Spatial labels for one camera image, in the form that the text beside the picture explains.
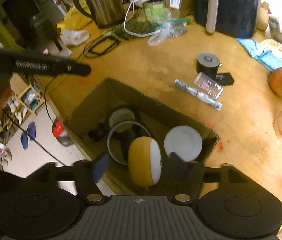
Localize white-lidded brown cylinder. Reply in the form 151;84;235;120
164;126;203;162

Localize beige oval pouch with carabiner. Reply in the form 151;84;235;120
128;137;162;188

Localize black electrical tape roll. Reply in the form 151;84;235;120
104;105;141;132

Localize thin brown tape ring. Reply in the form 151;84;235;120
106;120;153;167

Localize marbled grey stick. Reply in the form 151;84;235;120
174;79;223;111

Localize clear plastic case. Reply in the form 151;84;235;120
194;72;223;100

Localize black rectangular box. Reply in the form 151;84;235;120
213;73;234;86

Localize grey-topped black cylinder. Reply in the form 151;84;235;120
196;52;221;75

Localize black square lens adapter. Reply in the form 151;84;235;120
121;129;136;161

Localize open cardboard box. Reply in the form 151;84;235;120
64;78;219;195

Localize blue slippers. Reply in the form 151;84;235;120
20;122;36;150

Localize white crumpled bag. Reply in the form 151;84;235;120
61;29;90;46

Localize yellow plastic bag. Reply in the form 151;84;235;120
56;5;92;34

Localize steel electric kettle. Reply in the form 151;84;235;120
72;0;125;29

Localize red-orange apple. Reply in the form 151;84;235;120
268;68;282;97

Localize clear plastic bag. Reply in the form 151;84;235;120
148;18;193;46

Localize blue wet wipes pack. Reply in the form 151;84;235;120
236;38;267;59

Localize bag of green pellets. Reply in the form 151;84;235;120
112;20;160;41

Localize yellow wet wipes pack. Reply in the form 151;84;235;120
260;39;282;60

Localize green labelled jar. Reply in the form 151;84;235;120
143;1;172;23

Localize black air fryer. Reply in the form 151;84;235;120
194;0;260;38

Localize wooden vase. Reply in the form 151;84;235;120
258;2;269;31

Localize coiled black cable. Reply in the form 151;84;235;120
83;34;121;59

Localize white charging cable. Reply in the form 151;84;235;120
123;0;162;38

